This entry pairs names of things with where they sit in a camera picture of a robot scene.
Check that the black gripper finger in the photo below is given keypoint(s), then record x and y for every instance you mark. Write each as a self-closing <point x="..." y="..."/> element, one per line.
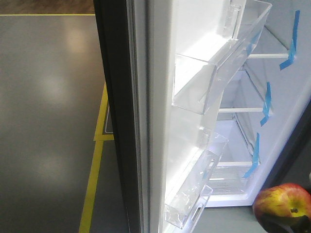
<point x="278" y="224"/>

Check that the red yellow apple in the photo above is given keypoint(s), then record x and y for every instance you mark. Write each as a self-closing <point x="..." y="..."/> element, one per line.
<point x="285" y="200"/>

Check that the fridge door with white liner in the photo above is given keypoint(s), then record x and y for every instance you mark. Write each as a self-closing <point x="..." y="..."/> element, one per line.
<point x="155" y="140"/>

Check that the lower clear door bin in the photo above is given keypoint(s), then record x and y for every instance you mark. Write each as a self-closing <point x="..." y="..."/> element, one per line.
<point x="187" y="199"/>

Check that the clear door bin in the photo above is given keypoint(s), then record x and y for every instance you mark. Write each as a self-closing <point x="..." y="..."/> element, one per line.
<point x="213" y="40"/>
<point x="187" y="199"/>

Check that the upper clear door bin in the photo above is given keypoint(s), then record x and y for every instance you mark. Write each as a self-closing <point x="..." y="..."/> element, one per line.
<point x="213" y="40"/>

